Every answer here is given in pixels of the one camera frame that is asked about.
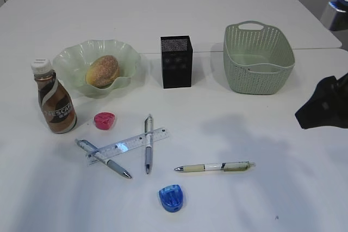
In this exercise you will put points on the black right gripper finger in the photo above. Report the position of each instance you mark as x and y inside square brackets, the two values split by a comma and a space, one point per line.
[327, 105]

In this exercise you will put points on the blue pencil sharpener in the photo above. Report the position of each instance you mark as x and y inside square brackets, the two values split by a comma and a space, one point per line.
[171, 198]

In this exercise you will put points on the pink pencil sharpener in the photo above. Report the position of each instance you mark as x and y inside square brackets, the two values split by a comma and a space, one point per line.
[104, 120]

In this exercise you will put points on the sugared bread loaf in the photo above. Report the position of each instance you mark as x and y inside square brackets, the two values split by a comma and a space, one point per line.
[103, 71]

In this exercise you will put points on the brown coffee drink bottle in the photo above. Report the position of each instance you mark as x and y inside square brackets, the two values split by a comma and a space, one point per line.
[54, 101]

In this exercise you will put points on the green plastic woven basket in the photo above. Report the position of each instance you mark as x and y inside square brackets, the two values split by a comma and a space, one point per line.
[257, 58]

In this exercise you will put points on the beige grip white pen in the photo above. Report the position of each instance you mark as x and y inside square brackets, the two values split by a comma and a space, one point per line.
[225, 166]

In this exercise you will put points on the black mesh pen holder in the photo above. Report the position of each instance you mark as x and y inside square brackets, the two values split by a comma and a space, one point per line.
[176, 61]

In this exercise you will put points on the grey grip pen middle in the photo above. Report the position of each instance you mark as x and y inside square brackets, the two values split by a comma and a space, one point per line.
[148, 150]

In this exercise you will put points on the grey grip pen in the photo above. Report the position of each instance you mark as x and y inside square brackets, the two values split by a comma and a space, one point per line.
[114, 165]
[148, 150]

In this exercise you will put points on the grey grip pen left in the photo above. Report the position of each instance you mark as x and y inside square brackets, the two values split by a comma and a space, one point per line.
[114, 165]

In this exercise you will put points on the green wavy glass plate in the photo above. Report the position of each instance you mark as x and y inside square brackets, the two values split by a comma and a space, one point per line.
[72, 64]

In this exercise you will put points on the clear plastic ruler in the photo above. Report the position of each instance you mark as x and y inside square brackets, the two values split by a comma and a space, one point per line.
[120, 147]

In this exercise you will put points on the silver blue wrist camera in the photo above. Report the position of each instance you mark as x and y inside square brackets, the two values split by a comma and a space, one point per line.
[334, 17]

